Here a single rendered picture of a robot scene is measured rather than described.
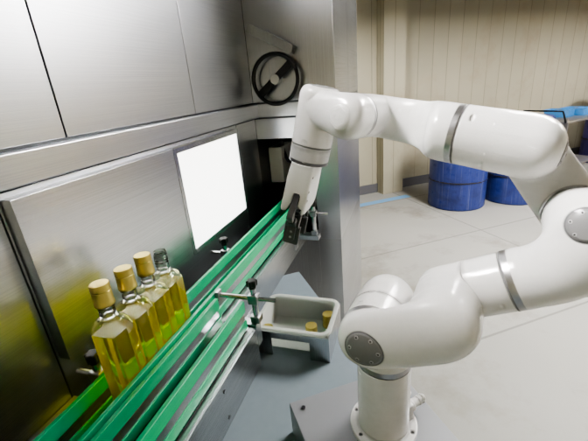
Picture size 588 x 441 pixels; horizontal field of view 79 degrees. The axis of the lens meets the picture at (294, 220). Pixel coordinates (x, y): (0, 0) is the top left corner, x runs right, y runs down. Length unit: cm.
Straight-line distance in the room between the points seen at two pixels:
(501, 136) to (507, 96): 568
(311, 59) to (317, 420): 130
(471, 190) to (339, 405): 368
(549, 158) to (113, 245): 83
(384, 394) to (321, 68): 126
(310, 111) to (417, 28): 457
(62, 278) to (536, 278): 80
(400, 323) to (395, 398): 22
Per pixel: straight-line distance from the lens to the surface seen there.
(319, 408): 84
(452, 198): 431
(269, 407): 97
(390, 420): 74
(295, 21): 164
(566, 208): 52
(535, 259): 53
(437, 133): 55
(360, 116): 58
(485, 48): 585
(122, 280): 76
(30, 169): 81
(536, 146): 53
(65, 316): 87
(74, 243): 85
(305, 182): 66
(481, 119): 55
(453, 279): 54
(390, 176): 493
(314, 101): 64
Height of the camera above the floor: 146
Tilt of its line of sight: 21 degrees down
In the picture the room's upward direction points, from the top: 5 degrees counter-clockwise
